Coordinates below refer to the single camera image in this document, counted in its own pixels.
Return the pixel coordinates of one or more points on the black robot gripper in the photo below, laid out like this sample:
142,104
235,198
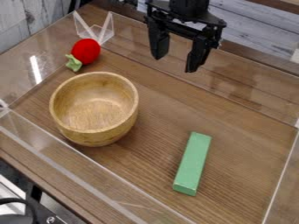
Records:
187,18

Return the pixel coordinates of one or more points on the green rectangular wooden block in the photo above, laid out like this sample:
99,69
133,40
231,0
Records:
188,175

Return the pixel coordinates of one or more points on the brown wooden bowl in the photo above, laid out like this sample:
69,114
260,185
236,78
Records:
93,108

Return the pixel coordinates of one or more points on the red plush strawberry toy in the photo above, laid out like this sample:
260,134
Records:
84,53

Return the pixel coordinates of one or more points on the clear acrylic corner bracket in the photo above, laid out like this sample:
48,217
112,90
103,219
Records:
99,33

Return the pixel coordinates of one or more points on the clear acrylic front wall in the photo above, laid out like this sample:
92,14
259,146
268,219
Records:
85,187

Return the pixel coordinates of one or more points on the black metal table frame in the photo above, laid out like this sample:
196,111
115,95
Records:
44,215

